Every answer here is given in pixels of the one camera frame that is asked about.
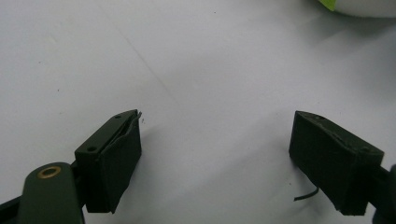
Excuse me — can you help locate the pale table mat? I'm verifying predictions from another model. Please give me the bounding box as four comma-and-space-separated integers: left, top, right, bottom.
0, 0, 396, 224

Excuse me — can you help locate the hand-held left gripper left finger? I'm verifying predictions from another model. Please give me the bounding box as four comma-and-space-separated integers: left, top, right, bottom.
74, 108, 143, 215

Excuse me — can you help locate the panda plush toy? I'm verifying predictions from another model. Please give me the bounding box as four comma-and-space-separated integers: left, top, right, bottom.
317, 0, 396, 19

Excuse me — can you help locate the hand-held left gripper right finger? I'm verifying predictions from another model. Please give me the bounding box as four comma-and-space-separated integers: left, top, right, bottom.
288, 110, 385, 217

